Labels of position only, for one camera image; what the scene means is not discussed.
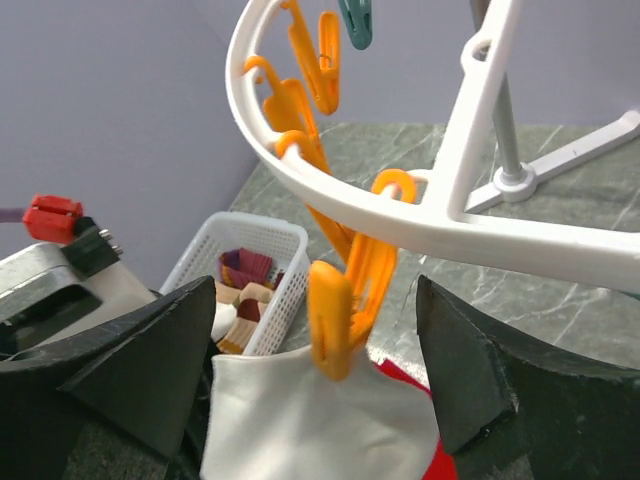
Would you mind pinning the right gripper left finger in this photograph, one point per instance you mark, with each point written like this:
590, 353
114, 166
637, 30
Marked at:
115, 401

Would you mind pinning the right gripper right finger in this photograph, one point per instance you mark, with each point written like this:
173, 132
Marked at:
510, 406

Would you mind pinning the beige striped sock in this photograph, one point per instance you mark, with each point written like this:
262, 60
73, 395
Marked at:
238, 313

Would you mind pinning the white round clip hanger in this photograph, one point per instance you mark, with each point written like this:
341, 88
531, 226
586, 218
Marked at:
290, 70

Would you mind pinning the red folded cloth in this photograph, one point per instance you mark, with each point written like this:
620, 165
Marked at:
441, 465

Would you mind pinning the white plastic basket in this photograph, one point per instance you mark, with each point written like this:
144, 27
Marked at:
284, 242

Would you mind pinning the white clothes rack stand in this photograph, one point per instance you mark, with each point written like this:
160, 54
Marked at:
513, 180

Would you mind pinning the teal clothes peg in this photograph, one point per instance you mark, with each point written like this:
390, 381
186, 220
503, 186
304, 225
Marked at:
357, 17

